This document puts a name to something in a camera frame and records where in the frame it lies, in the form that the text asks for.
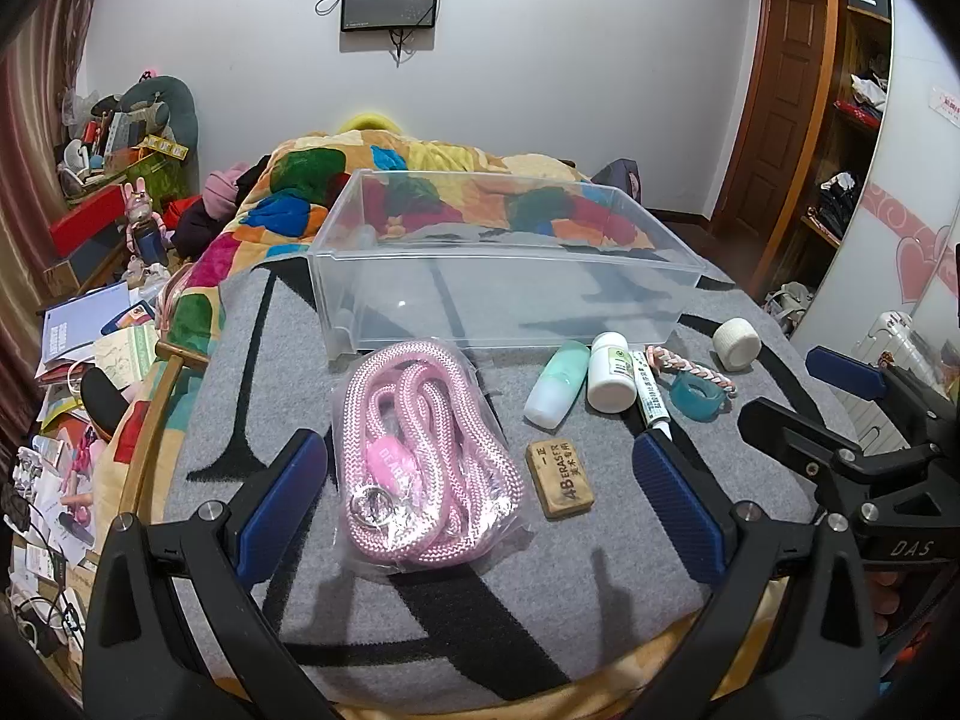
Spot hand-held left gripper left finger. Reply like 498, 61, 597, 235
82, 429, 331, 720

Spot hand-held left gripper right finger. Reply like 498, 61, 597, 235
632, 431, 880, 720

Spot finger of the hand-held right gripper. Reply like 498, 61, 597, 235
807, 346, 960, 451
739, 397, 953, 515

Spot person's right hand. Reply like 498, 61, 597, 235
862, 571, 932, 617

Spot white round cap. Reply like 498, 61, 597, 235
712, 319, 762, 371

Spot white ointment tube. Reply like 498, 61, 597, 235
628, 349, 672, 440

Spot tan eraser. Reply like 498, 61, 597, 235
525, 437, 597, 520

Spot white pill bottle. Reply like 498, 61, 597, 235
586, 331, 638, 413

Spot white wardrobe door pink hearts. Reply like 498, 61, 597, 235
787, 0, 960, 365

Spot green and white bottle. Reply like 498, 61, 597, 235
523, 341, 592, 425

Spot wooden wardrobe shelves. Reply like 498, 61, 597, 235
795, 4, 895, 250

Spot blue white paper folder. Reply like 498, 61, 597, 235
41, 285, 132, 370

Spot clear plastic storage box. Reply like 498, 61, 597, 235
306, 169, 710, 376

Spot brown wooden door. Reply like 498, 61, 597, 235
709, 0, 826, 222

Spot dark clothes pile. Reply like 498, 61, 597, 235
176, 157, 272, 257

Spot dark bag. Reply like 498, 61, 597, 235
592, 159, 646, 201

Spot pink knitted hat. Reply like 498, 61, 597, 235
204, 161, 252, 218

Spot pink rabbit toy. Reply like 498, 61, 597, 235
124, 178, 170, 267

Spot colourful patchwork blanket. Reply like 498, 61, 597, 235
112, 131, 661, 481

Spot red box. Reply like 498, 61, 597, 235
49, 187, 125, 256

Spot yellow pillow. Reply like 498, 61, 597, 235
335, 112, 402, 137

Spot grey neck pillow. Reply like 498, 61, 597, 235
120, 75, 200, 166

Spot striped curtain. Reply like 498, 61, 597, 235
0, 0, 128, 391

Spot pink white braided cord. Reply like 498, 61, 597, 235
645, 345, 740, 397

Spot teal plastic ring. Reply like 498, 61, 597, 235
670, 369, 730, 421

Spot wooden bed frame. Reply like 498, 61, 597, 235
120, 341, 186, 518

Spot pink rope in plastic bag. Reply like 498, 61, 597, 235
330, 340, 535, 578

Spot small black wall monitor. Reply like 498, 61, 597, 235
341, 0, 441, 33

